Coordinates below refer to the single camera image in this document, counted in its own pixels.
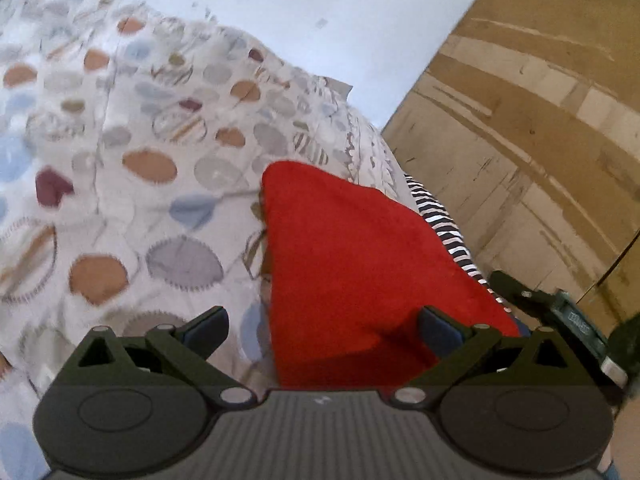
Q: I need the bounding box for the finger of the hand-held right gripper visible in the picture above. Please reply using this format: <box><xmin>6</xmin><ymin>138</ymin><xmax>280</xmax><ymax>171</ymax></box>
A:
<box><xmin>487</xmin><ymin>270</ymin><xmax>554</xmax><ymax>319</ymax></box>

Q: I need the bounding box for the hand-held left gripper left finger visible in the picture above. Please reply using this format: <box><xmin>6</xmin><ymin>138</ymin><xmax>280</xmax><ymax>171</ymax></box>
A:
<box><xmin>75</xmin><ymin>305</ymin><xmax>259</xmax><ymax>409</ymax></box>

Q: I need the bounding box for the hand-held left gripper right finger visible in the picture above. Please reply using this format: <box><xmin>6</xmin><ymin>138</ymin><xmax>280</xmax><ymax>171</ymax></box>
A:
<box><xmin>390</xmin><ymin>305</ymin><xmax>599</xmax><ymax>409</ymax></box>

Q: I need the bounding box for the red knitted garment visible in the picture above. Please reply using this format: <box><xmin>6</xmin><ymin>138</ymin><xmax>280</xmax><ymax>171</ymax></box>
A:
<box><xmin>259</xmin><ymin>160</ymin><xmax>522</xmax><ymax>390</ymax></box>

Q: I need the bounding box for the striped mattress cover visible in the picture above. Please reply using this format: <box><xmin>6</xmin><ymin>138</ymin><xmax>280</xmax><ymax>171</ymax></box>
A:
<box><xmin>403</xmin><ymin>173</ymin><xmax>513</xmax><ymax>314</ymax></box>

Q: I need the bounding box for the brown wooden wardrobe panel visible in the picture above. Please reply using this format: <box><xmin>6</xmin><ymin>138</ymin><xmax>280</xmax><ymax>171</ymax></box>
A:
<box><xmin>382</xmin><ymin>0</ymin><xmax>640</xmax><ymax>333</ymax></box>

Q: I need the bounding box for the spotted patterned bedsheet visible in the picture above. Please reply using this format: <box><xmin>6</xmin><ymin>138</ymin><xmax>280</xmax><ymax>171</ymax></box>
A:
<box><xmin>0</xmin><ymin>0</ymin><xmax>422</xmax><ymax>480</ymax></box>

